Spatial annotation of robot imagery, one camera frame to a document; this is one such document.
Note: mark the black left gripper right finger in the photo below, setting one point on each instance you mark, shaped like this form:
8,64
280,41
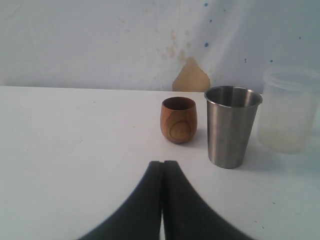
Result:
186,215

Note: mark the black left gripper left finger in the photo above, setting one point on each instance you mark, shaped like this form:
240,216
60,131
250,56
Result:
140,215

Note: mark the round wooden cup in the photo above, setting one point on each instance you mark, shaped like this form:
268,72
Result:
178,119

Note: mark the stainless steel cup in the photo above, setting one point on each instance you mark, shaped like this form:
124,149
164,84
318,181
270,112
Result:
231,112

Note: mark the frosted plastic jar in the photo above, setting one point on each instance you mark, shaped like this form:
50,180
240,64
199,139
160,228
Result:
291,96

